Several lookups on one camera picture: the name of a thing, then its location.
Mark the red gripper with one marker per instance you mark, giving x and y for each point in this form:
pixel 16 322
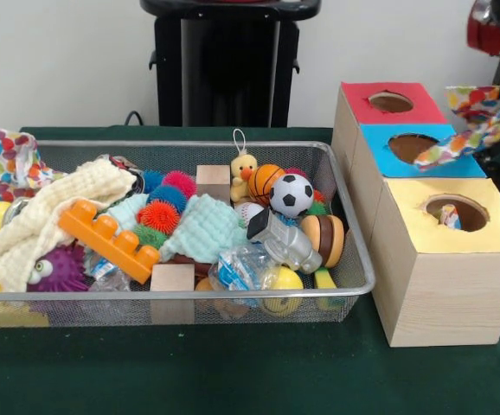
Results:
pixel 488 36

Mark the colourful dotted cloth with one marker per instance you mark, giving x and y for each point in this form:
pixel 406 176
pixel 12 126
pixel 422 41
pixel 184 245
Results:
pixel 475 129
pixel 12 155
pixel 449 215

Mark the wooden box with three holes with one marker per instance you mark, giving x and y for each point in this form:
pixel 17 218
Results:
pixel 449 294

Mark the toy hamburger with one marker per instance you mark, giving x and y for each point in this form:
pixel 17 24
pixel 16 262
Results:
pixel 324 238

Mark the small black white soccer ball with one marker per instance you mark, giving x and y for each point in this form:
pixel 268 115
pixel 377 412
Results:
pixel 291 195

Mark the small orange basketball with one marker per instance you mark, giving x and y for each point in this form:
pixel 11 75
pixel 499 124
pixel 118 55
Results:
pixel 260 183

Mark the silver plastic toy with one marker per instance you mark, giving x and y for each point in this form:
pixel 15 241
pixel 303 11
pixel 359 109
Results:
pixel 284 244

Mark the yellow rubber duck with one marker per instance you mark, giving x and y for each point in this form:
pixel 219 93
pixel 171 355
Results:
pixel 243 173

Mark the small wooden cube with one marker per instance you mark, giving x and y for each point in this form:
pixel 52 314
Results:
pixel 213 181

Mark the mint green waffle cloth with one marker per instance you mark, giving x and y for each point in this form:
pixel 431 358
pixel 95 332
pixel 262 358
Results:
pixel 207 233

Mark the orange plastic building block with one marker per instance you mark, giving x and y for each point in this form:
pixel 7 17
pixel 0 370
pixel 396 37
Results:
pixel 111 242

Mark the cream waffle cloth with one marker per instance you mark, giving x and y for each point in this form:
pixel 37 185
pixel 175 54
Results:
pixel 29 225

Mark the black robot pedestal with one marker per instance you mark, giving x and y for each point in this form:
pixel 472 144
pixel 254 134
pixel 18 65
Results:
pixel 232 65

